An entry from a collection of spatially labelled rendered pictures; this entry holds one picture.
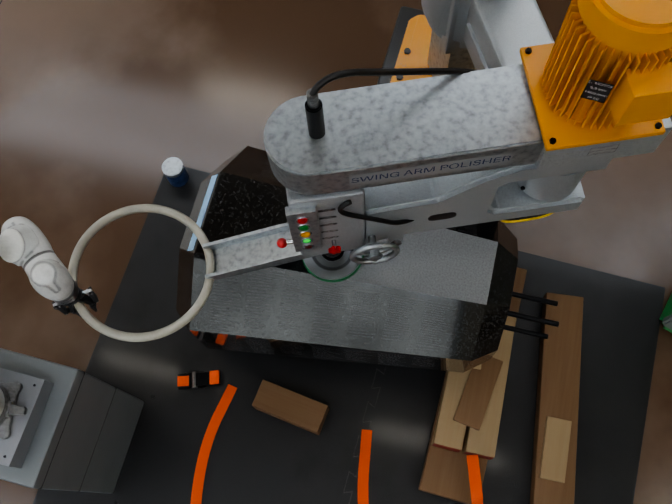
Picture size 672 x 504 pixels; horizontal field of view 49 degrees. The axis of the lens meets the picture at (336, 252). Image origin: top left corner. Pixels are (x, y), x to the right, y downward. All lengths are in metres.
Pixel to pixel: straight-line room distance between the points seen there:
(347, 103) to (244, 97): 2.05
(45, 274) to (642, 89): 1.65
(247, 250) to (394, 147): 0.90
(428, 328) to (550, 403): 0.84
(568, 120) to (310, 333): 1.29
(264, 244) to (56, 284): 0.67
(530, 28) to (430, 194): 0.57
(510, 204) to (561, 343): 1.21
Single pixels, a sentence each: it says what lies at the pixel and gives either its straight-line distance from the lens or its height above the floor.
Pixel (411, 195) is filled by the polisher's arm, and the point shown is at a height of 1.37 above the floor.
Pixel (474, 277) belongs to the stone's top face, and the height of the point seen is 0.80.
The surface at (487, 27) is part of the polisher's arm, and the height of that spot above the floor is 1.45.
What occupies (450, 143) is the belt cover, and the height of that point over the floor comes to 1.67.
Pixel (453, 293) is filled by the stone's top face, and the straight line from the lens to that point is 2.55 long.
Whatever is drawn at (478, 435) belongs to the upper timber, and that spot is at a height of 0.21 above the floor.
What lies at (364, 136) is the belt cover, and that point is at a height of 1.67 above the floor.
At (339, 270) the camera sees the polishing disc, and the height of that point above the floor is 0.83.
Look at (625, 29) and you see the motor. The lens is 1.53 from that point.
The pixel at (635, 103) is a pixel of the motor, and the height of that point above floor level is 1.91.
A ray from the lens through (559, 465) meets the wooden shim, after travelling 3.23.
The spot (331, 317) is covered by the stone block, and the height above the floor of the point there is 0.69.
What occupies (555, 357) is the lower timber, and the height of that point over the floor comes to 0.09.
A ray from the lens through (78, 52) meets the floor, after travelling 4.22.
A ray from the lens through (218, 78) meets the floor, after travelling 3.92.
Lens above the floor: 3.24
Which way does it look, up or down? 71 degrees down
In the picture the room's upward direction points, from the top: 7 degrees counter-clockwise
